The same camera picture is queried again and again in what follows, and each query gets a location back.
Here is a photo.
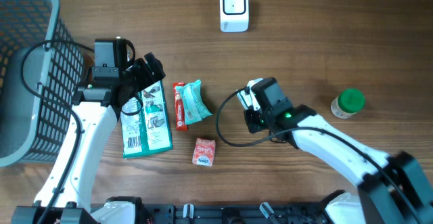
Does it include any grey plastic mesh basket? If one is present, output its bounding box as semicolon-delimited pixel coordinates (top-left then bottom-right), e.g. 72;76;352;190
1;0;85;166

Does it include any green lid jar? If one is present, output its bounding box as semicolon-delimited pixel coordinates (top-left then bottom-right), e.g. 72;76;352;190
330;88;365;119

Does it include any pink tissue pack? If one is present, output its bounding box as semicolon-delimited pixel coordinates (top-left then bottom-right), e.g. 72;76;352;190
192;138;216;166

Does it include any large green white packet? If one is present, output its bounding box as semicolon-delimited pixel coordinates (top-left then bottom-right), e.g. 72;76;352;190
120;81;173;158

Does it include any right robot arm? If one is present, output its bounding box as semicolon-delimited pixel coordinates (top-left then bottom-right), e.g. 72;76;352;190
237;77;432;223

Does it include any white barcode scanner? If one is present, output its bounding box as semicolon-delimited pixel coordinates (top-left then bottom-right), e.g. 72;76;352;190
219;0;250;32

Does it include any light teal sachet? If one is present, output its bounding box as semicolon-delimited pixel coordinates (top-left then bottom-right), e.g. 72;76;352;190
175;80;212;125

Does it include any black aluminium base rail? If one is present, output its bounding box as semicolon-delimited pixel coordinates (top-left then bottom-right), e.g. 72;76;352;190
143;202;330;224

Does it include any red chocolate bar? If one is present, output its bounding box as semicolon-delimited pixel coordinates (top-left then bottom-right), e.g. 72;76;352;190
173;81;188;131

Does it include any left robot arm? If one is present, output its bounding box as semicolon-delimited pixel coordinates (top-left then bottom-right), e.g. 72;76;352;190
12;39;165;223

